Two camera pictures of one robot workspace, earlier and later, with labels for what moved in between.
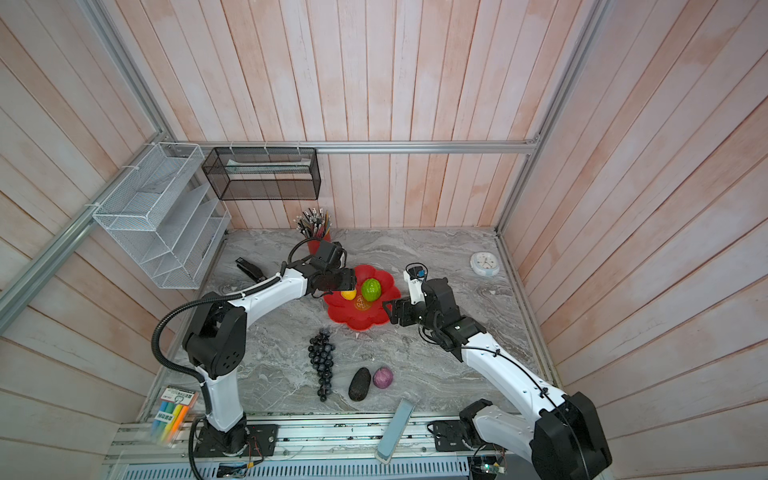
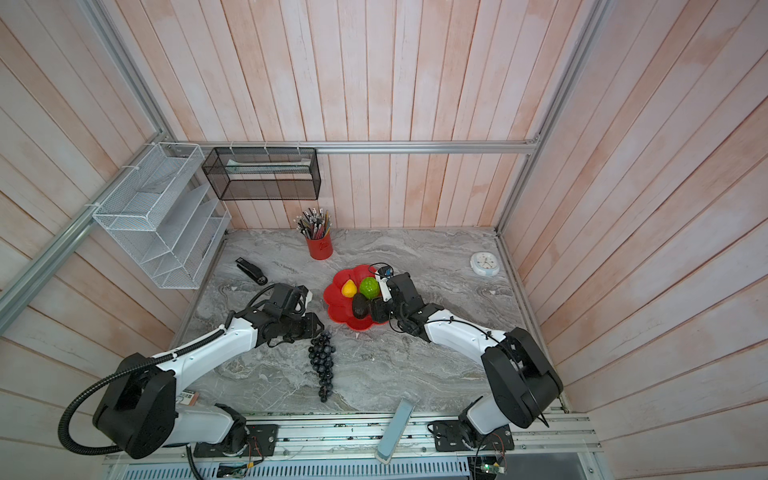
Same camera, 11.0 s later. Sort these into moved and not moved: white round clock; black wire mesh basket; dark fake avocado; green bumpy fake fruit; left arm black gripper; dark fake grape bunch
Moved: dark fake avocado; left arm black gripper
Not moved: green bumpy fake fruit; black wire mesh basket; dark fake grape bunch; white round clock
